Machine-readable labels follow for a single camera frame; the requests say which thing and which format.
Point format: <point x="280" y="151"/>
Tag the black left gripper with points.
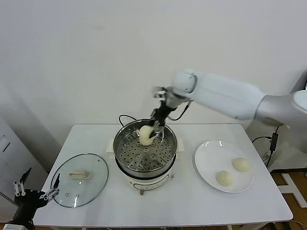
<point x="30" y="198"/>

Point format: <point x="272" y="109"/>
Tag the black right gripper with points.
<point x="161" y="115"/>

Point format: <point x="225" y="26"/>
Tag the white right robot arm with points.
<point x="223" y="95"/>

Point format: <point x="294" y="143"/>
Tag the stainless steel steamer basket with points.
<point x="116" y="148"/>

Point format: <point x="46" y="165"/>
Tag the cream electric cooker base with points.
<point x="153" y="185"/>

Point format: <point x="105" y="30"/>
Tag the white round plate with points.
<point x="216" y="153"/>

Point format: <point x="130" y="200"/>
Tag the black adapter hub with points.
<point x="273" y="142"/>

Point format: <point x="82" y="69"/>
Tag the laptop computer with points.
<point x="302" y="82"/>

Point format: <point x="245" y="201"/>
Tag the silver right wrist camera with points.
<point x="159" y="92"/>

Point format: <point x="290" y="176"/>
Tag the white metal floor frame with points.
<point x="291" y="185"/>

